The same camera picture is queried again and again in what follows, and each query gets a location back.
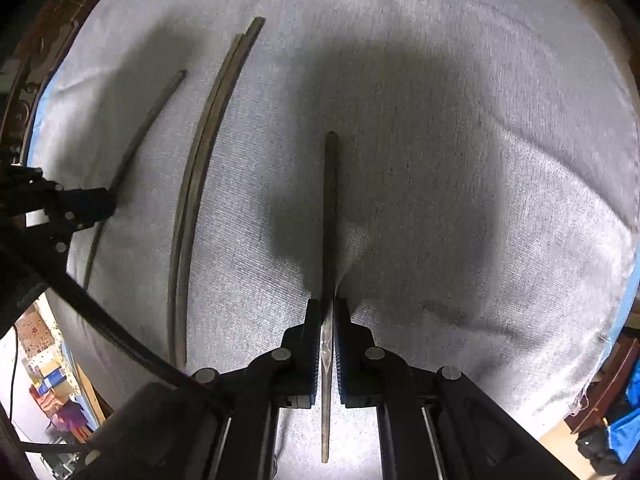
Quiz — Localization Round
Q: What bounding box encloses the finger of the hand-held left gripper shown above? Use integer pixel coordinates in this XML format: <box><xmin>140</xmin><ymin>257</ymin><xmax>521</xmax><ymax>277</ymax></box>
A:
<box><xmin>37</xmin><ymin>212</ymin><xmax>86</xmax><ymax>257</ymax></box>
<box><xmin>30</xmin><ymin>175</ymin><xmax>118</xmax><ymax>226</ymax></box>

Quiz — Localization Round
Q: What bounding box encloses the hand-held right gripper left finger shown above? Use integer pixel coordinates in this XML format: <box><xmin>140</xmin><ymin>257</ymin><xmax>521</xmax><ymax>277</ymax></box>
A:
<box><xmin>85</xmin><ymin>299</ymin><xmax>322</xmax><ymax>480</ymax></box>

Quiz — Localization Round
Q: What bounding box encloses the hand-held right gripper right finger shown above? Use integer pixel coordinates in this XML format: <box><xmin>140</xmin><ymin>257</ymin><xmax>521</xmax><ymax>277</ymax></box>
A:
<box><xmin>332</xmin><ymin>299</ymin><xmax>581</xmax><ymax>480</ymax></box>

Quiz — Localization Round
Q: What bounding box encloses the thin dark chopstick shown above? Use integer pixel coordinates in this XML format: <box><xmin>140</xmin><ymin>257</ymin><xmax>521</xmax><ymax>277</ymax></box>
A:
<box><xmin>82</xmin><ymin>70</ymin><xmax>188</xmax><ymax>291</ymax></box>

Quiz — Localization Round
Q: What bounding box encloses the blue table cover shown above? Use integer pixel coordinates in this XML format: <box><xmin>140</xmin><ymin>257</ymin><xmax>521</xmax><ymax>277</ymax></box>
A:
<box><xmin>27</xmin><ymin>80</ymin><xmax>640</xmax><ymax>351</ymax></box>

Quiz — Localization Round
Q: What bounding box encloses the patterned floral cloth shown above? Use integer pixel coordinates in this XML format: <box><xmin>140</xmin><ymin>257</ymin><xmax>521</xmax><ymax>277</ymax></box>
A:
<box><xmin>15</xmin><ymin>310</ymin><xmax>62</xmax><ymax>362</ymax></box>

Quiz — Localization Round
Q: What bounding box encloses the blue cardboard box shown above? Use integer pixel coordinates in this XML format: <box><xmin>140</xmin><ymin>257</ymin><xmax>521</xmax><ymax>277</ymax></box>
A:
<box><xmin>37</xmin><ymin>367</ymin><xmax>66</xmax><ymax>393</ymax></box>

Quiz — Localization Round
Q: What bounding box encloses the purple cloth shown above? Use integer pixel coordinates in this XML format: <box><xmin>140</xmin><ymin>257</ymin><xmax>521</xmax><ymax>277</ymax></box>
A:
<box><xmin>50</xmin><ymin>400</ymin><xmax>93</xmax><ymax>433</ymax></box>

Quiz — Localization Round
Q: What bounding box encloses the grey tablecloth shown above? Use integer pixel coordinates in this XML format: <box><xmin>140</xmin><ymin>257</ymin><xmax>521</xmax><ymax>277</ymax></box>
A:
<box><xmin>30</xmin><ymin>0</ymin><xmax>640</xmax><ymax>480</ymax></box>

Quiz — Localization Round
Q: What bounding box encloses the brown wooden chair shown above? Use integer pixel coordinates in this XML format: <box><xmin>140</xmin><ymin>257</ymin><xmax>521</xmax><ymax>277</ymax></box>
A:
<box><xmin>572</xmin><ymin>330</ymin><xmax>640</xmax><ymax>436</ymax></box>

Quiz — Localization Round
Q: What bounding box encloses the blue cloth bag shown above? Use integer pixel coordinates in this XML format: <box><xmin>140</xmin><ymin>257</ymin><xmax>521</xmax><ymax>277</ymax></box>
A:
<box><xmin>607</xmin><ymin>400</ymin><xmax>640</xmax><ymax>466</ymax></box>

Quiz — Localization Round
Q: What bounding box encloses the black cable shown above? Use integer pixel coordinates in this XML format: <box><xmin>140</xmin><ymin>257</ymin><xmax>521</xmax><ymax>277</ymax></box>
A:
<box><xmin>0</xmin><ymin>232</ymin><xmax>221</xmax><ymax>401</ymax></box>

